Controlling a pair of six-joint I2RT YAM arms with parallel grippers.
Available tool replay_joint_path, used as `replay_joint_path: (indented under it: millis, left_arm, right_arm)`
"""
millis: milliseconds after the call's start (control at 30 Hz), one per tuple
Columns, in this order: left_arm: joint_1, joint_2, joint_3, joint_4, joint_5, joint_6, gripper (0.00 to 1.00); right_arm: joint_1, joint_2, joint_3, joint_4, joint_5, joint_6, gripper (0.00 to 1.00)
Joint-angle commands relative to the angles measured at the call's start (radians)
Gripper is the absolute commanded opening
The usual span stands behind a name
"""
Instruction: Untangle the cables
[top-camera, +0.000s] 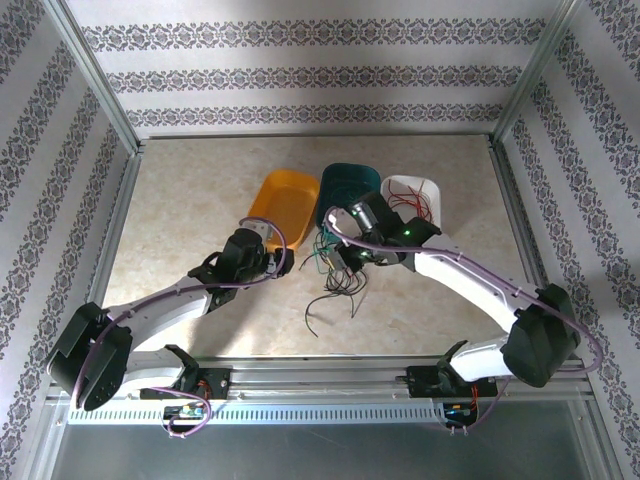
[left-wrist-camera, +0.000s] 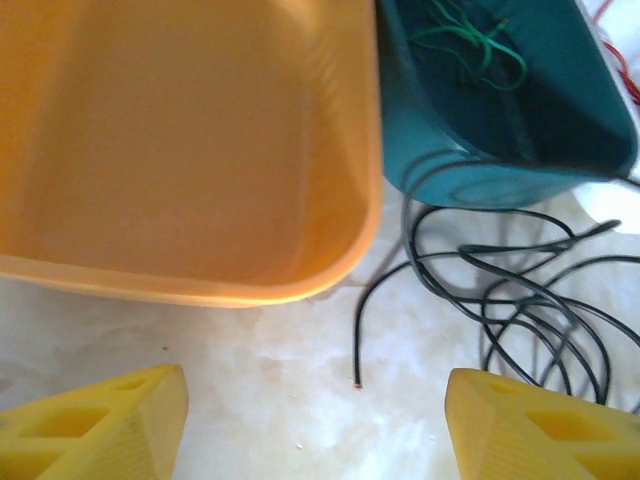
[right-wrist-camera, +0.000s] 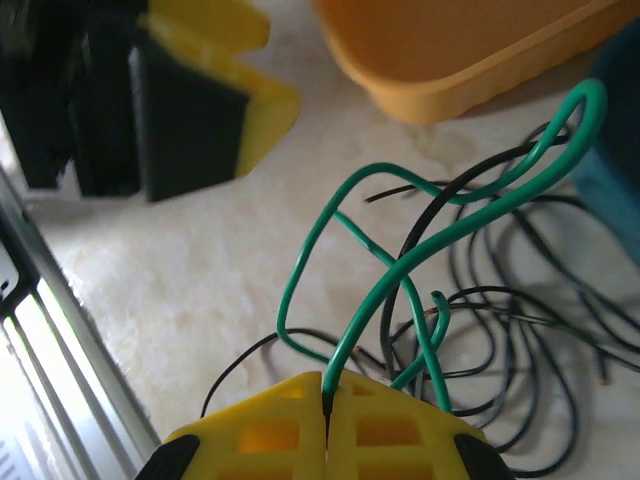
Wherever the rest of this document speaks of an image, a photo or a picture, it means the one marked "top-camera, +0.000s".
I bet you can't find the red wire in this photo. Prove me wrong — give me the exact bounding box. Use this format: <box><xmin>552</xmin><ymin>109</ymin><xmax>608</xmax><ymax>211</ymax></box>
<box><xmin>404</xmin><ymin>178</ymin><xmax>435</xmax><ymax>222</ymax></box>
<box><xmin>386</xmin><ymin>181</ymin><xmax>417</xmax><ymax>212</ymax></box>

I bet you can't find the black wire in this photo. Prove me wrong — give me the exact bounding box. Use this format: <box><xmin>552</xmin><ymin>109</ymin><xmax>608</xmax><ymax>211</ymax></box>
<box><xmin>319</xmin><ymin>269</ymin><xmax>372</xmax><ymax>321</ymax></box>

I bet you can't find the aluminium front frame rail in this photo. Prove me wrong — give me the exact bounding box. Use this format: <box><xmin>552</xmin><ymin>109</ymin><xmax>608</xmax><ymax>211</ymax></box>
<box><xmin>47</xmin><ymin>355</ymin><xmax>594</xmax><ymax>402</ymax></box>

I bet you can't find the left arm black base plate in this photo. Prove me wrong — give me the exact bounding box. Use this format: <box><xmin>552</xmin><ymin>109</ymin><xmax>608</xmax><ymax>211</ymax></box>
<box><xmin>139</xmin><ymin>367</ymin><xmax>234</xmax><ymax>401</ymax></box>

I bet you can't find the aluminium left side rail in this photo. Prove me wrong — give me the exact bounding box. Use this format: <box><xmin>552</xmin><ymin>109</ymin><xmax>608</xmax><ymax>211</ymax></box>
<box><xmin>69</xmin><ymin>144</ymin><xmax>146</xmax><ymax>361</ymax></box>

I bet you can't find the aluminium right side rail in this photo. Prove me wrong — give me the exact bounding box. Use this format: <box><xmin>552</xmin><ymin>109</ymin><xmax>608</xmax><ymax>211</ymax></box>
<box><xmin>487</xmin><ymin>134</ymin><xmax>571</xmax><ymax>359</ymax></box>

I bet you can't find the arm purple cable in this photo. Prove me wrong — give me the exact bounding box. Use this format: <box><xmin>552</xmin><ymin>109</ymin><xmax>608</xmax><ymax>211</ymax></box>
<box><xmin>74</xmin><ymin>215</ymin><xmax>288</xmax><ymax>440</ymax></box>
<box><xmin>323</xmin><ymin>207</ymin><xmax>605</xmax><ymax>437</ymax></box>

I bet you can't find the white plastic bin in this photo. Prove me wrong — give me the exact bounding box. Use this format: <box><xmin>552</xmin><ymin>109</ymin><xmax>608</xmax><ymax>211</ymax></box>
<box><xmin>379</xmin><ymin>173</ymin><xmax>444</xmax><ymax>237</ymax></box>

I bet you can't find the grey metal sheet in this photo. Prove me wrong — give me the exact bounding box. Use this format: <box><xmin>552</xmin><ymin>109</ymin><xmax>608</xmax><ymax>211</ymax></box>
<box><xmin>44</xmin><ymin>399</ymin><xmax>604</xmax><ymax>480</ymax></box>

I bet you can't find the white slotted cable duct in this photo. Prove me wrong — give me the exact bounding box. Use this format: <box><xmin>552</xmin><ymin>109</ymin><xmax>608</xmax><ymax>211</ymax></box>
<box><xmin>67</xmin><ymin>403</ymin><xmax>449</xmax><ymax>426</ymax></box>

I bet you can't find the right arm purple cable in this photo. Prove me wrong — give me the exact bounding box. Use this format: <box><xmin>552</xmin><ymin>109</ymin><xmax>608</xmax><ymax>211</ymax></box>
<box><xmin>323</xmin><ymin>207</ymin><xmax>605</xmax><ymax>437</ymax></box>

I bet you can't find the aluminium left frame post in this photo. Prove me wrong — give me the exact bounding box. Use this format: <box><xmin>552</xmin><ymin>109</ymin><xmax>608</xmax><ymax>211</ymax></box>
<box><xmin>42</xmin><ymin>0</ymin><xmax>145</xmax><ymax>154</ymax></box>

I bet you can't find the aluminium right frame post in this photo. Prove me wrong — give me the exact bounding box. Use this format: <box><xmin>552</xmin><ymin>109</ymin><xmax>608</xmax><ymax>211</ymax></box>
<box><xmin>492</xmin><ymin>0</ymin><xmax>589</xmax><ymax>146</ymax></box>

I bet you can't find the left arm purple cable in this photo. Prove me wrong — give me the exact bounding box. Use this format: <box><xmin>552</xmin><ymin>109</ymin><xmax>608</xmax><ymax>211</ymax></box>
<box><xmin>74</xmin><ymin>215</ymin><xmax>288</xmax><ymax>440</ymax></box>

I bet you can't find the green wire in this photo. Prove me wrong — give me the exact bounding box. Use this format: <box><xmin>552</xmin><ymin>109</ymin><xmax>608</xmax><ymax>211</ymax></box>
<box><xmin>329</xmin><ymin>178</ymin><xmax>365</xmax><ymax>202</ymax></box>
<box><xmin>298</xmin><ymin>223</ymin><xmax>347</xmax><ymax>275</ymax></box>

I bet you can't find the yellow plastic bin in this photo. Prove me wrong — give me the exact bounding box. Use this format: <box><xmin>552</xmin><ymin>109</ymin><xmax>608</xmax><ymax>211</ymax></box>
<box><xmin>248</xmin><ymin>169</ymin><xmax>321</xmax><ymax>251</ymax></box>

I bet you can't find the teal plastic bin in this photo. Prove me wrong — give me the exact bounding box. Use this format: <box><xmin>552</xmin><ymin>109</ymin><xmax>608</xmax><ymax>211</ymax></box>
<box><xmin>313</xmin><ymin>162</ymin><xmax>382</xmax><ymax>242</ymax></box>

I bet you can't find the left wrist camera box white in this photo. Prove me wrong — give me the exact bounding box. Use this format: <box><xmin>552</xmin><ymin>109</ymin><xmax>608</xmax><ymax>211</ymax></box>
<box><xmin>238</xmin><ymin>221</ymin><xmax>275</xmax><ymax>244</ymax></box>

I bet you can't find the aluminium frame post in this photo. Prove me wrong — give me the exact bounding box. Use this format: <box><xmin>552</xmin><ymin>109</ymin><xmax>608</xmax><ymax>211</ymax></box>
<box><xmin>492</xmin><ymin>0</ymin><xmax>589</xmax><ymax>146</ymax></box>
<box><xmin>42</xmin><ymin>0</ymin><xmax>145</xmax><ymax>154</ymax></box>

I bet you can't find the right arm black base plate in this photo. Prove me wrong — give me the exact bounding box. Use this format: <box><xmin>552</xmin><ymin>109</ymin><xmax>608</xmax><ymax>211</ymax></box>
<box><xmin>394</xmin><ymin>364</ymin><xmax>500</xmax><ymax>400</ymax></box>

